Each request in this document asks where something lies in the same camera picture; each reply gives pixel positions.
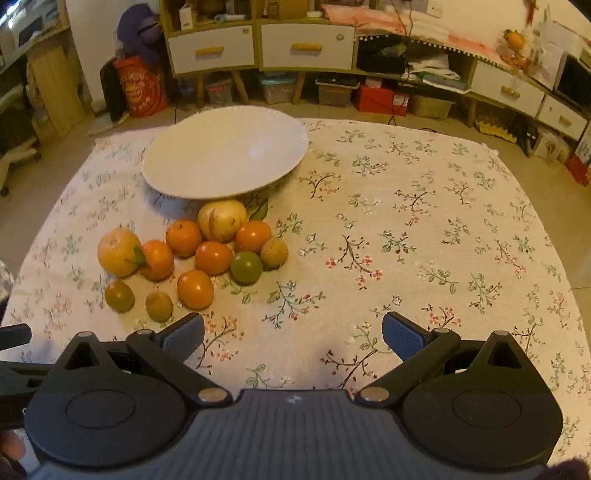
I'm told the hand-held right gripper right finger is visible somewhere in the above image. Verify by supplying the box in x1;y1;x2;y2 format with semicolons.
353;311;539;408

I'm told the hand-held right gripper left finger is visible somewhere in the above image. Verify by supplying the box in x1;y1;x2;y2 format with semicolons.
54;312;233;408

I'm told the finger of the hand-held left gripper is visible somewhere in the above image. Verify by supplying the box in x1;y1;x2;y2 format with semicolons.
0;361;55;398
0;324;33;348

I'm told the small brown round fruit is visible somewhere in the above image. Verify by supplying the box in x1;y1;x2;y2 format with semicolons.
260;237;289;270
145;291;174;322

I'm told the orange tomato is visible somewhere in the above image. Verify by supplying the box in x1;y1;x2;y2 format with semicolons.
177;270;215;310
235;220;272;254
195;241;233;276

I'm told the olive green tomato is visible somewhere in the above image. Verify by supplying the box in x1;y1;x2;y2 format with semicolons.
104;280;136;313

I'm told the bright green tomato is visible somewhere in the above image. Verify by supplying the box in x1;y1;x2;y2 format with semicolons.
230;251;264;284

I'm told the yellow round pear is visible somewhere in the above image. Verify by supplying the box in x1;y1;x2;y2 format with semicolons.
97;228;143;278

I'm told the yellow pink apple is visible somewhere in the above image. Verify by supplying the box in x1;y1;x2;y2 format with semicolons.
198;199;249;243

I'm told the white ceramic plate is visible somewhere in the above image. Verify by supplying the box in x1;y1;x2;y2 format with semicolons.
142;106;309;200

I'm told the mandarin orange with leaf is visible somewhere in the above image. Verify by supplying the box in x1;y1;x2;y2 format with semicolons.
134;240;175;282

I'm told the floral tablecloth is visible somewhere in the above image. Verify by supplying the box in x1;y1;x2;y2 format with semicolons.
0;117;591;468

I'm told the dark fuzzy sleeve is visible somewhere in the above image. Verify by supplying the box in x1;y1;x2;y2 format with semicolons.
544;457;591;480

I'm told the yellow toy fence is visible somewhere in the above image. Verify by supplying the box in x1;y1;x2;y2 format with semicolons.
475;119;519;145

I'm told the beige storage box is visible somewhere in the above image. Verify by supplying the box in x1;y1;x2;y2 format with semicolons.
410;94;454;119

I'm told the red cardboard box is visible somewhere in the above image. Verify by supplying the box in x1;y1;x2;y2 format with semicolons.
355;85;410;116

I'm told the wooden board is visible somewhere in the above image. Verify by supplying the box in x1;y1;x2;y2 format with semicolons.
27;44;86;140

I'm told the small clear storage box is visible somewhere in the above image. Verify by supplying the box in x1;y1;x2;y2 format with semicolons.
205;80;235;105

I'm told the clear box dark lid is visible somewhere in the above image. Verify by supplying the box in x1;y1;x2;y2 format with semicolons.
317;75;361;108

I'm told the red printed bag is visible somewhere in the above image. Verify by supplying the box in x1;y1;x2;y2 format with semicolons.
114;57;168;119

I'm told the clear box teal lid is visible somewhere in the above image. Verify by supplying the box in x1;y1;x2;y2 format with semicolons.
257;73;297;105

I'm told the pile of white papers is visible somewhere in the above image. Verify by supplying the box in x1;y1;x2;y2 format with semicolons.
408;50;471;92

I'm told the low wooden sideboard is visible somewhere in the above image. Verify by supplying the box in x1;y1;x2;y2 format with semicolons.
355;28;591;141

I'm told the wooden cabinet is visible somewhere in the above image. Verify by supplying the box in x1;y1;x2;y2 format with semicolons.
159;0;357;108

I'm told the black screen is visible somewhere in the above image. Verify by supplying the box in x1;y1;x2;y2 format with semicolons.
553;52;591;112

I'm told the pink cloth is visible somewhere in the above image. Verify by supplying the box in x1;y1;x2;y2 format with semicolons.
322;2;505;58

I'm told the purple plush toy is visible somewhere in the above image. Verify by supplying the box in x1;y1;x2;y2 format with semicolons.
116;4;163;66

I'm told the orange fruit ornament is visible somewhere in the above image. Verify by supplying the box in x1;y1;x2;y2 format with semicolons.
497;28;528;71

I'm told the white drawer wooden handle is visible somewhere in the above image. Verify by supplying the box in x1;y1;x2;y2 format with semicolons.
261;23;356;71
168;26;256;74
471;61;546;117
539;95;588;140

